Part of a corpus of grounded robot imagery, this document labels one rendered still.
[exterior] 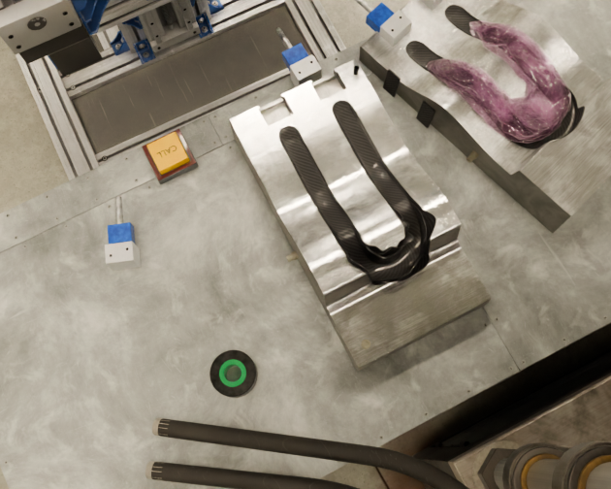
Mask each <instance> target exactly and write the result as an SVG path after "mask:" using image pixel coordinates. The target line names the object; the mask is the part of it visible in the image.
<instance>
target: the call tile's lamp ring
mask: <svg viewBox="0 0 611 489"><path fill-rule="evenodd" d="M174 132H176V133H178V135H179V137H180V139H181V141H182V143H183V145H184V147H185V149H186V151H187V153H188V155H189V157H190V159H191V162H188V163H186V164H184V165H182V166H180V167H178V168H176V169H174V170H172V171H171V172H169V173H167V174H165V175H163V176H160V175H159V172H158V170H157V168H156V166H155V164H154V162H153V160H152V158H151V156H150V154H149V152H148V150H147V145H148V144H150V143H153V142H155V141H157V140H159V139H161V138H163V137H165V136H167V135H169V134H171V133H174ZM171 133H169V134H167V135H165V136H163V137H161V138H159V139H157V140H155V141H152V142H150V143H148V144H146V145H144V146H143V149H144V151H145V154H146V157H147V159H148V161H149V163H150V165H151V167H152V169H153V171H154V173H155V175H156V176H157V178H158V180H161V179H164V178H166V177H168V176H170V175H172V174H174V173H176V172H178V171H180V170H182V169H185V168H187V167H189V166H191V165H193V164H195V163H196V161H195V159H194V157H193V155H192V153H191V151H190V149H189V147H188V145H187V143H186V141H185V140H184V138H183V136H182V134H181V132H180V130H179V129H178V130H176V131H173V132H171Z"/></svg>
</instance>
